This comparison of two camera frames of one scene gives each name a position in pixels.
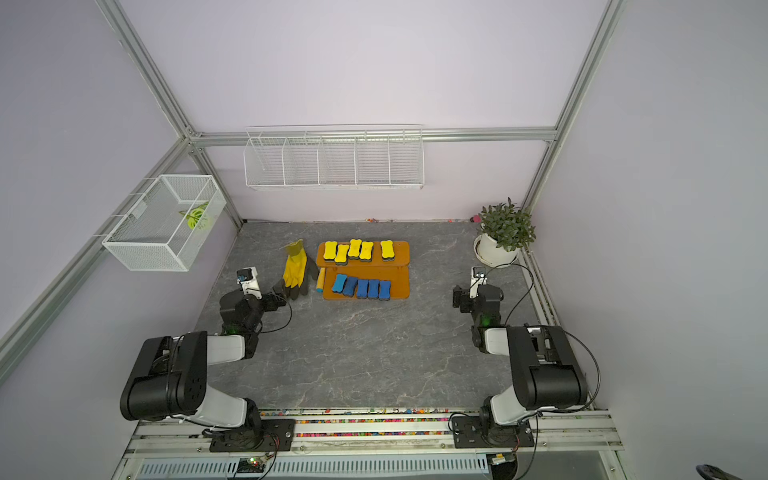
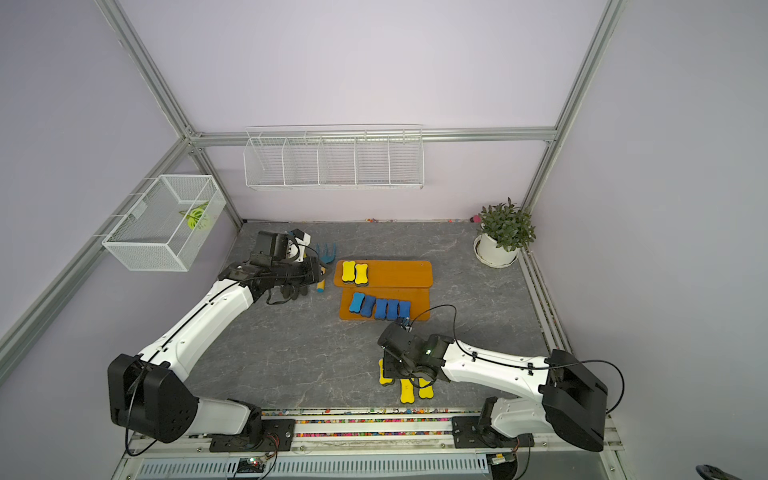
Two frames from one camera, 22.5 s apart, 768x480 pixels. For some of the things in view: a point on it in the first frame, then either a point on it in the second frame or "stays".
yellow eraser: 366,252 -> 407,391
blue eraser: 349,287 -> 368,306
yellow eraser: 341,256 -> 361,274
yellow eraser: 330,251 -> 348,271
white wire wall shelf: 334,157 stays
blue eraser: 385,287 -> 404,309
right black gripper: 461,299 -> 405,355
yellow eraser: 354,249 -> 382,379
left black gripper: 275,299 -> 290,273
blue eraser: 362,287 -> 381,305
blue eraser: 339,283 -> 356,302
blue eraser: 373,288 -> 392,309
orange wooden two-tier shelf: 365,270 -> 399,280
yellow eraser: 388,253 -> 426,392
